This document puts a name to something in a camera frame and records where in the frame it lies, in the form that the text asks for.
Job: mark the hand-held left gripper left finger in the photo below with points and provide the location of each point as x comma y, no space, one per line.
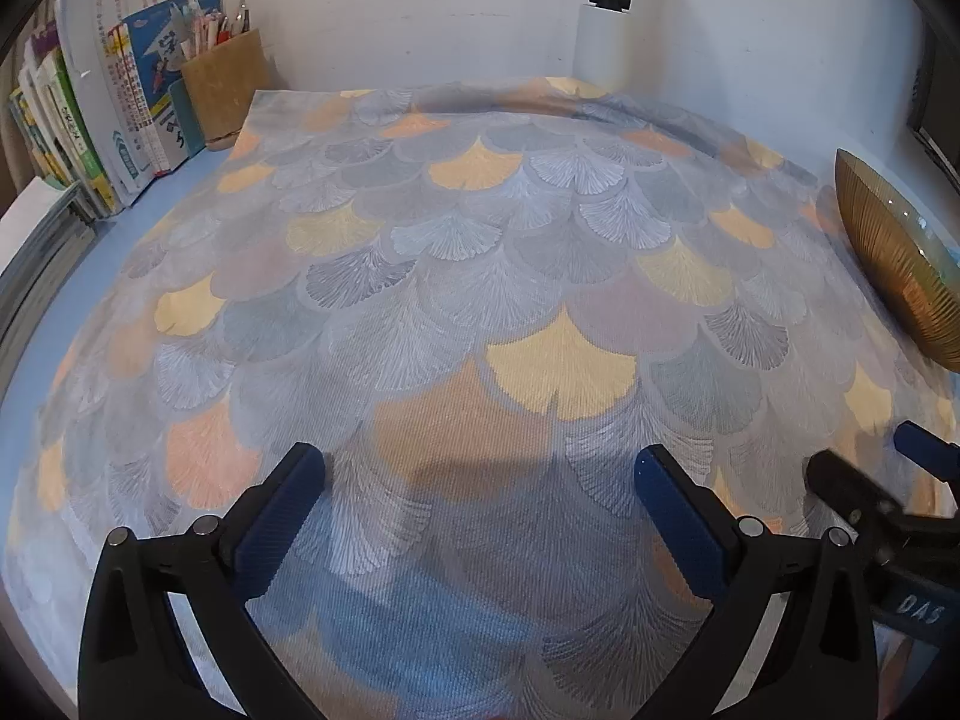
279,517

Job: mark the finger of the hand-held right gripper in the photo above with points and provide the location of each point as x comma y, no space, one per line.
844,484
926,450

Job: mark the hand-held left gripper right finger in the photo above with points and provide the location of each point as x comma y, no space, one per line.
675,532

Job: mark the gold ribbed glass bowl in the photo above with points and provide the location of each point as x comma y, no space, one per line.
900,262

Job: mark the fan-patterned table mat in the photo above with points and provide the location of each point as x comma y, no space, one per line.
450,277

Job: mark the dark monitor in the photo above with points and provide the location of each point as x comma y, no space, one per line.
937,97

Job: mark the brown pen holder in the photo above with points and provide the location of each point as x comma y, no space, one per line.
225,82

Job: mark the row of books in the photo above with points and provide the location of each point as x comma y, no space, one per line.
97,105

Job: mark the bunch of pens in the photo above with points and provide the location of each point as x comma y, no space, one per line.
217,26

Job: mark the white lamp pole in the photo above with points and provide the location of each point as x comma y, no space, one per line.
607,15

